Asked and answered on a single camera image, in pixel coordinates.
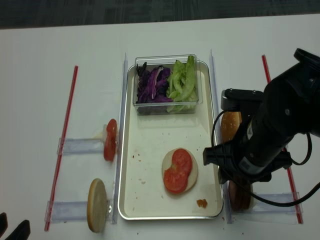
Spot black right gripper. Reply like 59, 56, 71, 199
203, 141, 292, 185

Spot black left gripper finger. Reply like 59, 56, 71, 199
6, 219, 31, 240
0, 212, 8, 237

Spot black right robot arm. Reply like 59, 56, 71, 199
203, 48, 320, 183

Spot standing meat patties right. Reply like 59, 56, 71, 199
228, 181, 256, 213

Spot tomato slices on bun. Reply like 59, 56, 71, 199
163, 148, 193, 194

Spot green lettuce leaves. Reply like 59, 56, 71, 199
166, 55, 198, 113

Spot standing tomato slices left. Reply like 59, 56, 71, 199
102, 118, 117, 162

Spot lower left clear holder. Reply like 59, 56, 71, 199
44, 201, 88, 223

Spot crumb chunk on tray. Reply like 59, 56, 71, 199
196, 199, 208, 209

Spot sesame bun top front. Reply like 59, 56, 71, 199
220, 111, 242, 143

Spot bottom bun slice on tray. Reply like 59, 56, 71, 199
161, 148, 199, 200

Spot standing bun slice left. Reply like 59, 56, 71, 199
86, 178, 108, 233

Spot white metal tray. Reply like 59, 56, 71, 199
118, 61, 223, 220

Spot upper left clear holder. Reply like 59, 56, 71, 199
57, 138, 104, 156

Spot left red straw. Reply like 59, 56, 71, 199
44, 65, 79, 232

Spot red straw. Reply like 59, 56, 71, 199
44, 65, 79, 232
261, 54, 304, 225

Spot right red straw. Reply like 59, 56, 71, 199
261, 54, 304, 225

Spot clear plastic salad container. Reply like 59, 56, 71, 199
132, 54, 203, 115

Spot purple cabbage leaves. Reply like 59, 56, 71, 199
136, 62, 173, 104

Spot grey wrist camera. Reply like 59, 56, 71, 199
220, 88, 264, 112

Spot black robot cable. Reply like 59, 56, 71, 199
211, 107, 320, 207

